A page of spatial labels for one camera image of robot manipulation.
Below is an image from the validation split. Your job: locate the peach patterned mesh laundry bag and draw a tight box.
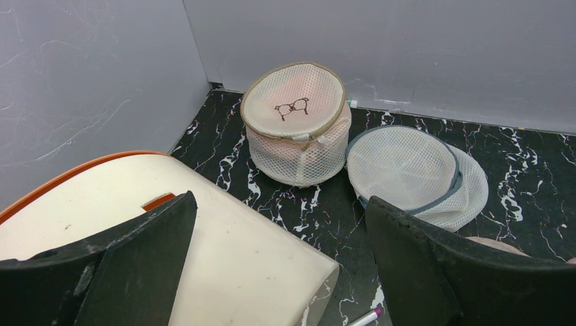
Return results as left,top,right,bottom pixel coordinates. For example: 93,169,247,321
462,236,575,270

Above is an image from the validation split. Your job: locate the white round mesh laundry bag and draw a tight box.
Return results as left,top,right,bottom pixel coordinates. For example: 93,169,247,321
346,125,489,232

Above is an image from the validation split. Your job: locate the purple capped marker pen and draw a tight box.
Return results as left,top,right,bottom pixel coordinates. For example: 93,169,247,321
348,306,385,326

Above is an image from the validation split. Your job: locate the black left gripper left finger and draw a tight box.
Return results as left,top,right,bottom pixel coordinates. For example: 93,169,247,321
1,192,198,325

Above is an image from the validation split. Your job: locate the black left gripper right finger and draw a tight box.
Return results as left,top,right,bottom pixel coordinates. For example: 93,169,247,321
365,196,575,325

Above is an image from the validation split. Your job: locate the cream cylindrical bin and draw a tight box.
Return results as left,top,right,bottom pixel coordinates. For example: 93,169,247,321
1,151,339,325

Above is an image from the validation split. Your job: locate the pink round mesh laundry bag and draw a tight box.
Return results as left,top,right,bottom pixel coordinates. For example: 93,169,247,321
240,62,352,187

